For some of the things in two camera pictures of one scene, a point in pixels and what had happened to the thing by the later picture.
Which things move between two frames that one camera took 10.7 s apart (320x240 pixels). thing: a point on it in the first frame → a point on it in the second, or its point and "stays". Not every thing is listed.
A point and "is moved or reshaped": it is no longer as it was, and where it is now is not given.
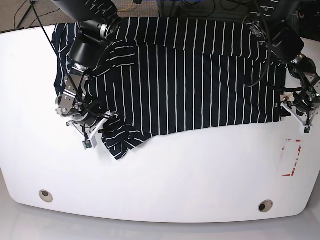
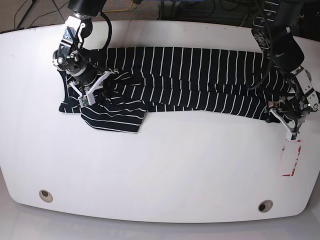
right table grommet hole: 265,205 stays
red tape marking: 299,149 stays
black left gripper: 89,121 → 88,79
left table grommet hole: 45,196 stays
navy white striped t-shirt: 162,74 is moved or reshaped
